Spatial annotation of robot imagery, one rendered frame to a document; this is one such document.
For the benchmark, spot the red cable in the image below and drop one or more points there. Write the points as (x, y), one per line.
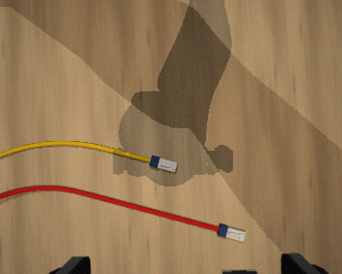
(114, 201)

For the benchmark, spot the white and blue cable plug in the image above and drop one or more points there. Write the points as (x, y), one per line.
(162, 163)

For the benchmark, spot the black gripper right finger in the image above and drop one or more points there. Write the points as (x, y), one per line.
(297, 264)

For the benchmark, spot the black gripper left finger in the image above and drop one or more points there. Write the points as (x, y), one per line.
(75, 265)

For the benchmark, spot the yellow cord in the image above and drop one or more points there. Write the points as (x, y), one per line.
(74, 143)

